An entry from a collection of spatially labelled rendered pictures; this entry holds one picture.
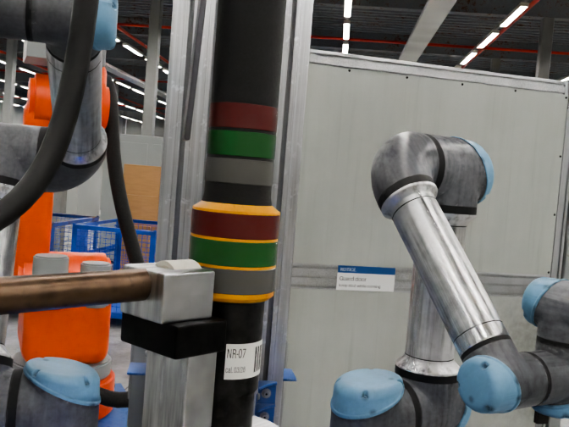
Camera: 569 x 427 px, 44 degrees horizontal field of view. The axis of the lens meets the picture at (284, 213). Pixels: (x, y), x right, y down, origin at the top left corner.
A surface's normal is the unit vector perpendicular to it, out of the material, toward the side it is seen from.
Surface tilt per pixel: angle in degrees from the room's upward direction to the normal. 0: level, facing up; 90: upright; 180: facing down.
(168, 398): 90
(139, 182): 90
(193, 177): 90
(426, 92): 91
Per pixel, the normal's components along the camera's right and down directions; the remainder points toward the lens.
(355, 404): -0.46, -0.04
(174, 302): 0.75, 0.10
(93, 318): 0.40, 0.08
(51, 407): 0.11, 0.00
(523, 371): 0.48, -0.54
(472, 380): -0.83, -0.04
